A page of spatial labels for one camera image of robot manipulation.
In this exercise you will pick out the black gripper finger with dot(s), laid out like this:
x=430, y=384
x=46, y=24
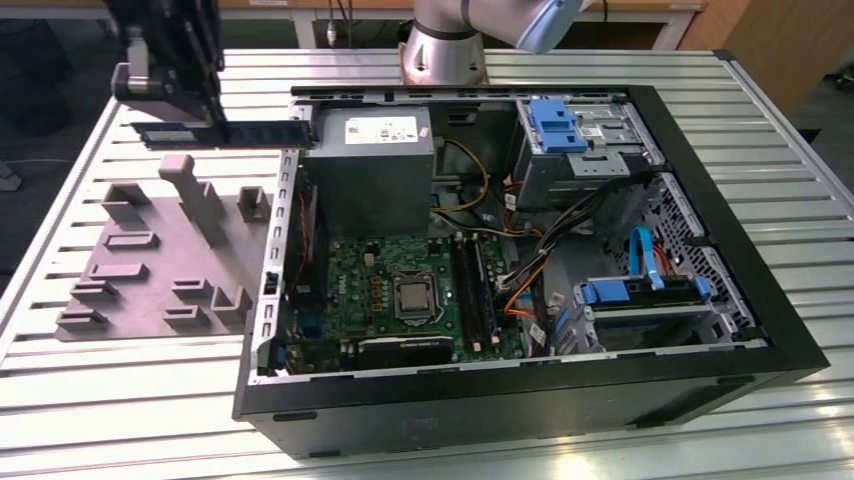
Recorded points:
x=217, y=110

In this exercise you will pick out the RAM stick with white label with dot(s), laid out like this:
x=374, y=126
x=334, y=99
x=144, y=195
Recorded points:
x=268, y=134

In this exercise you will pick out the brown wooden cabinet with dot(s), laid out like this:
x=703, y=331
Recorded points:
x=788, y=50

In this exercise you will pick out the black graphics card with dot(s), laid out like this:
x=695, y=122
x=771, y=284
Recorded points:
x=401, y=350

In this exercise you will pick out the white frame wooden desk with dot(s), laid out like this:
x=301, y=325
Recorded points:
x=304, y=30

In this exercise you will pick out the black office chair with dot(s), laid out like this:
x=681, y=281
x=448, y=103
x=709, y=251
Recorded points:
x=34, y=75

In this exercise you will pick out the silver drive cage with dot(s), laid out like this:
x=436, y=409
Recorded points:
x=601, y=165

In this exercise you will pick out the hard disk in blue carrier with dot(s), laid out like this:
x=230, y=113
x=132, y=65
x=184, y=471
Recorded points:
x=604, y=292

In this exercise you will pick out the silver disk bay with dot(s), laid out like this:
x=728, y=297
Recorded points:
x=584, y=325

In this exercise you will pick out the grey parts rack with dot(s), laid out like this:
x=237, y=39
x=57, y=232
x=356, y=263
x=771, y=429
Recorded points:
x=154, y=250

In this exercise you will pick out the black PC case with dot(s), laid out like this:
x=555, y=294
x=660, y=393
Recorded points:
x=535, y=410

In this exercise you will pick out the black RAM slot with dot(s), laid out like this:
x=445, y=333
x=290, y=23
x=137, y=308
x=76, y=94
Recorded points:
x=464, y=290

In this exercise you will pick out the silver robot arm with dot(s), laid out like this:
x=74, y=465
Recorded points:
x=441, y=50

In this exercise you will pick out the grey power supply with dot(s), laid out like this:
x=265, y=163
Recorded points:
x=374, y=180

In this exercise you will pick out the black case fan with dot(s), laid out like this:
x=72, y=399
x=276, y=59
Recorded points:
x=316, y=225

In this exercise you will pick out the blue disk carrier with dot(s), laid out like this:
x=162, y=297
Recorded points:
x=555, y=130

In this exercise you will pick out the silver CPU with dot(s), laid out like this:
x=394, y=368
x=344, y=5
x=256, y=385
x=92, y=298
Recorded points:
x=416, y=296

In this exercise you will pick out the green motherboard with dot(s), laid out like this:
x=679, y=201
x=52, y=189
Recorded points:
x=361, y=310

